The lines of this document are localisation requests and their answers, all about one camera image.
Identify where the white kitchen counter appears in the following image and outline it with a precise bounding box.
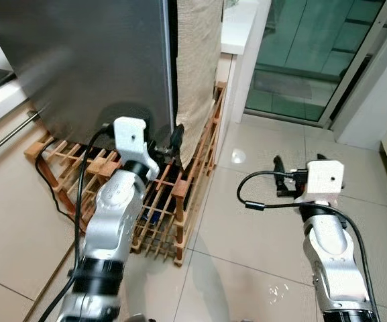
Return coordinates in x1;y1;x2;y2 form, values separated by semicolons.
219;0;260;56

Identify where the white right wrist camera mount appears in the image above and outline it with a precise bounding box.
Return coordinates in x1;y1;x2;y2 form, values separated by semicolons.
296;160;345;203

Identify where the steel fridge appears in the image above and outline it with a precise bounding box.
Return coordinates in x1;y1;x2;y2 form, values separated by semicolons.
0;0;178;148

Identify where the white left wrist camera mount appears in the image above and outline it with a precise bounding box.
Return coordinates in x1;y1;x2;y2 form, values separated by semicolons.
113;117;160;179

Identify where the long metal bar handle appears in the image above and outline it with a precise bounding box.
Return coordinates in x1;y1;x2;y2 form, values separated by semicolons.
0;110;42;163

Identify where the wooden wine rack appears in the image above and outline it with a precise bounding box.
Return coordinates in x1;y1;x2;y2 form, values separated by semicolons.
24;80;229;267

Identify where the beige woven cloth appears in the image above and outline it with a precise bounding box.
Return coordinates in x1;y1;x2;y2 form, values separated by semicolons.
174;0;225;167

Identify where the black floor power cable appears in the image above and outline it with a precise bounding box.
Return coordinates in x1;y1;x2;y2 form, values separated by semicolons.
35;153;80;226

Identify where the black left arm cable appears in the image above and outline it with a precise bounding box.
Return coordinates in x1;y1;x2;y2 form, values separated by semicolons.
36;123;115;322

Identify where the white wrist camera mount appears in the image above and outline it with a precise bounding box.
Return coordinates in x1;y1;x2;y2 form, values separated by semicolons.
113;117;160;179
296;160;345;203

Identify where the glass sliding door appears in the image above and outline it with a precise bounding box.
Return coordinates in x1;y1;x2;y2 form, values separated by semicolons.
244;0;387;129

